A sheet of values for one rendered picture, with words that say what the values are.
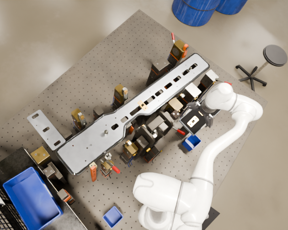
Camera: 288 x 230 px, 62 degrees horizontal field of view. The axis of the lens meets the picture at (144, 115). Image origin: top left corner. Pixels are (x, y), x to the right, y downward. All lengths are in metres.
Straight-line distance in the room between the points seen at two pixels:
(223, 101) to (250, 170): 1.94
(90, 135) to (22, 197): 0.53
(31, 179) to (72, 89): 0.87
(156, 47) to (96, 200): 1.50
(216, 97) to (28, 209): 1.19
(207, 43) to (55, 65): 2.09
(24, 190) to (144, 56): 1.52
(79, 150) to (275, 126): 2.62
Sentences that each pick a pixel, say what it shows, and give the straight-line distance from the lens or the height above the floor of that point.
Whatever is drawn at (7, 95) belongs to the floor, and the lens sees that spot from 3.03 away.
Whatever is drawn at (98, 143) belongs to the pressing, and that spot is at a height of 1.00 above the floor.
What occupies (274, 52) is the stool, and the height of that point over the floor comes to 0.58.
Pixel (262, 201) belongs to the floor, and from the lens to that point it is 3.14.
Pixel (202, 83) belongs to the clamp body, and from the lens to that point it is 2.06.
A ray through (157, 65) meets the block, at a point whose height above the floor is 1.03.
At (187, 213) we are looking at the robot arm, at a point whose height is 1.60.
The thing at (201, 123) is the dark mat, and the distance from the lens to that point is 1.65.
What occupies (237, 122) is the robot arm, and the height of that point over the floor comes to 1.54.
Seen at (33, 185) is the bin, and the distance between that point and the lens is 1.59.
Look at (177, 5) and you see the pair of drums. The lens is 3.76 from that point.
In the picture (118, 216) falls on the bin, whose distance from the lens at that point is 1.87.
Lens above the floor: 2.57
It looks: 65 degrees down
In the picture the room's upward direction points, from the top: 25 degrees clockwise
